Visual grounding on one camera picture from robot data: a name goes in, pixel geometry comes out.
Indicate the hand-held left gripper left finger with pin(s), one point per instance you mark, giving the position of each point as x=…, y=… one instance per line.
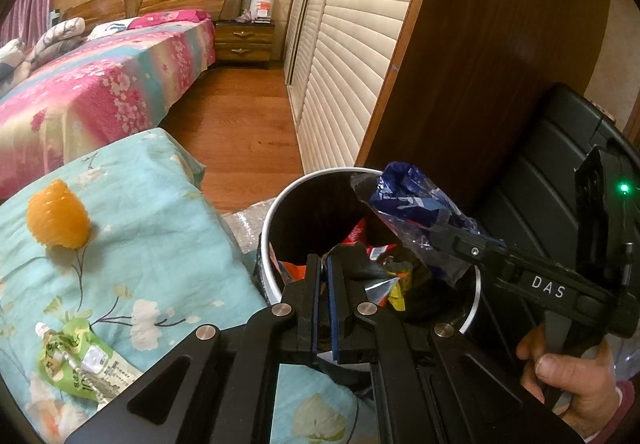
x=315, y=319

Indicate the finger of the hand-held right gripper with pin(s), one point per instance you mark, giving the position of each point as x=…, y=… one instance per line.
x=475, y=251

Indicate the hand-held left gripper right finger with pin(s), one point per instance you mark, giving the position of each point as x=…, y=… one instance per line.
x=337, y=324

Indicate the dark foil wrapper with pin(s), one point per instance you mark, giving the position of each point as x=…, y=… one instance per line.
x=380, y=284

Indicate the red snack packet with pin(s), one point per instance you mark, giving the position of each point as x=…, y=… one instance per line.
x=357, y=236

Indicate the blue snack packet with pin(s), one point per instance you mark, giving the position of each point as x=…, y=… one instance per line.
x=400, y=194

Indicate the white round trash can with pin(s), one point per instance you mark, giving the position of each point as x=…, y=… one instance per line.
x=320, y=204

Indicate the person's right forearm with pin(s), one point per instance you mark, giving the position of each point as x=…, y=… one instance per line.
x=627, y=406

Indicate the person's right hand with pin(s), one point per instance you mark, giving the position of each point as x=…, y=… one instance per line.
x=585, y=389

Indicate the orange snack wrapper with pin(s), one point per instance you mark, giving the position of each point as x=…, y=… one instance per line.
x=290, y=269

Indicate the yellow wrapper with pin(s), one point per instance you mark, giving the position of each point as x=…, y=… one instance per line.
x=396, y=296

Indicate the black ribbed suitcase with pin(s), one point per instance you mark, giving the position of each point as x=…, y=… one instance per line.
x=540, y=164

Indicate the clear plastic wrap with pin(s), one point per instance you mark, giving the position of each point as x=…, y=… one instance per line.
x=245, y=229

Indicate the teal floral blanket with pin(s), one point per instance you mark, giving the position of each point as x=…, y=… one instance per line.
x=150, y=234

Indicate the dark brown wardrobe panel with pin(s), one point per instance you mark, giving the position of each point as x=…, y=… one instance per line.
x=490, y=34

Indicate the green drink pouch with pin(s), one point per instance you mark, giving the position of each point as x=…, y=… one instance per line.
x=80, y=359

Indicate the cream louvered wardrobe doors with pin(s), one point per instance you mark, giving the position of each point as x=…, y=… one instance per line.
x=350, y=34

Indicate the orange mesh ball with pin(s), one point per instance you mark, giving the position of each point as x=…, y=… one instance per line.
x=57, y=216

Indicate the wooden nightstand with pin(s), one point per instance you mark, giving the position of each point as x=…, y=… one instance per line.
x=245, y=44

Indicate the pink floral bed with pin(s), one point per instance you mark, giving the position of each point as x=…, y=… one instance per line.
x=100, y=89

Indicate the white box orange label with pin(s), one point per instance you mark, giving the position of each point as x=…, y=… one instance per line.
x=262, y=4

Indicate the pink pillow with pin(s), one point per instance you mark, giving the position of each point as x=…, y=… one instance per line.
x=170, y=17

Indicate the white blue print pillow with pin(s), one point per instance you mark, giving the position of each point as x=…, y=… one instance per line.
x=112, y=28

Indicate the blue white folded quilt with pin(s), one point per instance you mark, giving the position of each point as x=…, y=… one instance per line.
x=12, y=62
x=57, y=39

